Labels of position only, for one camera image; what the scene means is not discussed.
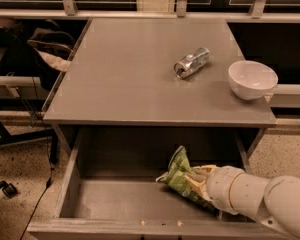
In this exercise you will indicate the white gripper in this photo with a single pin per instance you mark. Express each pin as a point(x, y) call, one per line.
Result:
point(220, 187)

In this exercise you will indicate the green jalapeno chip bag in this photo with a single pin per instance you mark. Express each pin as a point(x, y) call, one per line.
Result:
point(179, 169)

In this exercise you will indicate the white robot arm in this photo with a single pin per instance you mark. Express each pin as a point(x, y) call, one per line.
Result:
point(273, 203)

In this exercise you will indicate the open grey top drawer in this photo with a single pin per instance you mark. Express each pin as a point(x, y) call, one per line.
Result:
point(110, 191)

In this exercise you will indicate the dark bag on chair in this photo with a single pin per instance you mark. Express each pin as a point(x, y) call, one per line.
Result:
point(53, 46)

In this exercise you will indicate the white ceramic bowl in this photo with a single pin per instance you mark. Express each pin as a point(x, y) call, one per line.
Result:
point(251, 80)

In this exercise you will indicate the crushed silver can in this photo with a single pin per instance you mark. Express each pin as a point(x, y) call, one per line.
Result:
point(191, 63)

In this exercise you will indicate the grey cabinet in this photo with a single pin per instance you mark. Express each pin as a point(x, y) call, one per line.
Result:
point(123, 74)

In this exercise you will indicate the metal window railing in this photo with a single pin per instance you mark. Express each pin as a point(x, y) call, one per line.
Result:
point(150, 4)

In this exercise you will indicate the black office chair base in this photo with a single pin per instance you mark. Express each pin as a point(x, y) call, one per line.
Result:
point(28, 154)

